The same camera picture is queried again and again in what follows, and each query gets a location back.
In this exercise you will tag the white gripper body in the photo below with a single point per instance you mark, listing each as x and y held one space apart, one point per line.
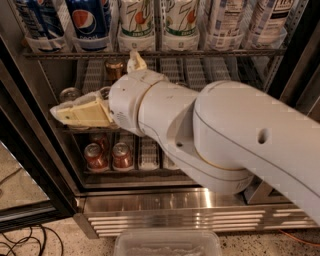
126 100

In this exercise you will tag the stainless fridge cabinet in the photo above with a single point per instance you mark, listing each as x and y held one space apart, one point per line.
110 201

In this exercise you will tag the right white tea can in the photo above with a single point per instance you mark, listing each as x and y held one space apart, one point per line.
267 20

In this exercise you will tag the middle wire shelf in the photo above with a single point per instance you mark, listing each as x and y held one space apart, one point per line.
110 129

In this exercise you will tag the left glass fridge door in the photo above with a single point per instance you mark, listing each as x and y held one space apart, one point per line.
25 138

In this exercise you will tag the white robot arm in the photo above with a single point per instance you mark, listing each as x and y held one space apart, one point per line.
221 136

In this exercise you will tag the white tea can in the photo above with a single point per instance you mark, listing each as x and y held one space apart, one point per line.
222 20
267 20

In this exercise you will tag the front left gold can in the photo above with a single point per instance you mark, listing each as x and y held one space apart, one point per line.
69 94

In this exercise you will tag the right white 7up can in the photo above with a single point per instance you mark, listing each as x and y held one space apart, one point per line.
181 17

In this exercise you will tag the left white 7up can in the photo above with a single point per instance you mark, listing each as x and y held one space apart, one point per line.
136 17

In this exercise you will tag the rear red can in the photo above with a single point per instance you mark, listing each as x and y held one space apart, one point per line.
101 139

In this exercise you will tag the front left red can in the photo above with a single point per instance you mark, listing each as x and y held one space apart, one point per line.
95 156

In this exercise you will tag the red can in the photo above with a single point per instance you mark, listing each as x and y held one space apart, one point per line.
122 156
95 156
101 139

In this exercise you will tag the white 7up can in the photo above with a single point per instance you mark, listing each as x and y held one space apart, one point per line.
136 17
181 17

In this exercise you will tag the rear gold can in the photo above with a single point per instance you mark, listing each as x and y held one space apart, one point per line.
115 69

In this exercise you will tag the empty white can tray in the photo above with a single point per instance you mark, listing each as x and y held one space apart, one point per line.
148 156

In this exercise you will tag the left blue pepsi can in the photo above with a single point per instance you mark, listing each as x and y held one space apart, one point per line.
41 18

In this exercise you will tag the left white tea can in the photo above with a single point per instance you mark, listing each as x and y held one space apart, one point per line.
222 20

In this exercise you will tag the glass fridge door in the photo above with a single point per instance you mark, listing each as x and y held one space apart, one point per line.
25 138
302 89

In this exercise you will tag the clear plastic bin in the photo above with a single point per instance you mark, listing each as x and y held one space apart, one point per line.
166 242

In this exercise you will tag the right glass fridge door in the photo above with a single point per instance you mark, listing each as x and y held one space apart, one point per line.
302 89

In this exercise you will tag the blue pepsi can with logo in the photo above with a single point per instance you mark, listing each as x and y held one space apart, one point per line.
88 18

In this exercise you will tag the gold can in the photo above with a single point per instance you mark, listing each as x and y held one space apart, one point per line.
115 69
69 94
104 92

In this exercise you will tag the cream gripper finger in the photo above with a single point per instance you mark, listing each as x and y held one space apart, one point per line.
135 62
89 110

